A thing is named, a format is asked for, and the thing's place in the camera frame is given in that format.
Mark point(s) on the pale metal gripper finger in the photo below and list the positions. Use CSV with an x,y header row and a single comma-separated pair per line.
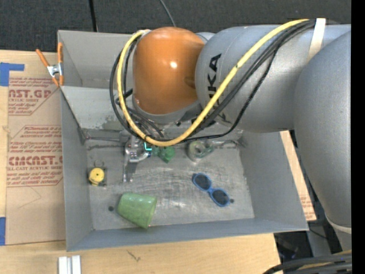
x,y
124,170
131,172

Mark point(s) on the yellow round tape measure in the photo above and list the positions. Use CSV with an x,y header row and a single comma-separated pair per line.
x,y
96,175

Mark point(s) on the green plastic cup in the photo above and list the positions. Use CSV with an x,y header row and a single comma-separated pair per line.
x,y
137,209

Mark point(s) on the grey metal bin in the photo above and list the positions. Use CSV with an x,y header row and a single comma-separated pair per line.
x,y
182,181

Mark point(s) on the clear glass round thing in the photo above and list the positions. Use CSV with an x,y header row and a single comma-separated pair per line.
x,y
196,150

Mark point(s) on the blue sunglasses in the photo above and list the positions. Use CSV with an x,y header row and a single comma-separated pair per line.
x,y
204,182

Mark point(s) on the brown cardboard board red print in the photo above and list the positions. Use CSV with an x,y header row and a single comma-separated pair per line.
x,y
31,204

